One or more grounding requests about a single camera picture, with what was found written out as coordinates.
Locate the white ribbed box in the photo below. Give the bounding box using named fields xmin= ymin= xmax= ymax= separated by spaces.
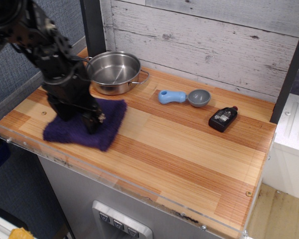
xmin=263 ymin=94 xmax=299 ymax=198

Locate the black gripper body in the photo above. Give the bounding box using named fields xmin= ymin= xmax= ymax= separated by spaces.
xmin=42 ymin=63 xmax=102 ymax=114

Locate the purple cloth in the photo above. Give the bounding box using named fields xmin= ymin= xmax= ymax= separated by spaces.
xmin=43 ymin=99 xmax=127 ymax=151

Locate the grey metal cabinet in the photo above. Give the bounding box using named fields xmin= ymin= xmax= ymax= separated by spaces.
xmin=37 ymin=155 xmax=247 ymax=239

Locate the stainless steel pot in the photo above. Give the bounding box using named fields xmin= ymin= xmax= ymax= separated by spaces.
xmin=86 ymin=51 xmax=150 ymax=96

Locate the silver dispenser button panel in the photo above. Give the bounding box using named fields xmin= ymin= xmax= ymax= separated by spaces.
xmin=92 ymin=200 xmax=153 ymax=239

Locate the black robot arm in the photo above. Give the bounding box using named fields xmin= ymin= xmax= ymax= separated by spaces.
xmin=0 ymin=0 xmax=105 ymax=134

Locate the small black bottle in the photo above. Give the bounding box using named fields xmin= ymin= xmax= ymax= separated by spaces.
xmin=208 ymin=106 xmax=238 ymax=132

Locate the yellow black object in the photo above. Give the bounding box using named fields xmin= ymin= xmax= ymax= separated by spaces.
xmin=8 ymin=228 xmax=34 ymax=239

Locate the blue grey measuring scoop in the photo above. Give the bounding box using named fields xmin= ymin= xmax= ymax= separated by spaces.
xmin=158 ymin=89 xmax=211 ymax=108

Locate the dark grey right post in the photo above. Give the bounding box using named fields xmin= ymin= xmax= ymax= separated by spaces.
xmin=270 ymin=40 xmax=299 ymax=124

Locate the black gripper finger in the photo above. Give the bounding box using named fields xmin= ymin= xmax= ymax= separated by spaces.
xmin=82 ymin=111 xmax=106 ymax=134
xmin=48 ymin=97 xmax=85 ymax=121

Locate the clear acrylic guard rail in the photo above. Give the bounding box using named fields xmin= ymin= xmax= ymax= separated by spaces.
xmin=0 ymin=36 xmax=277 ymax=239

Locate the dark grey post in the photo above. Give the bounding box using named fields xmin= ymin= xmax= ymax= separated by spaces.
xmin=80 ymin=0 xmax=106 ymax=57
xmin=270 ymin=40 xmax=299 ymax=124

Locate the dark grey left post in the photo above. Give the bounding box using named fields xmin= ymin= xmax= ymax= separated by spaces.
xmin=80 ymin=0 xmax=106 ymax=57

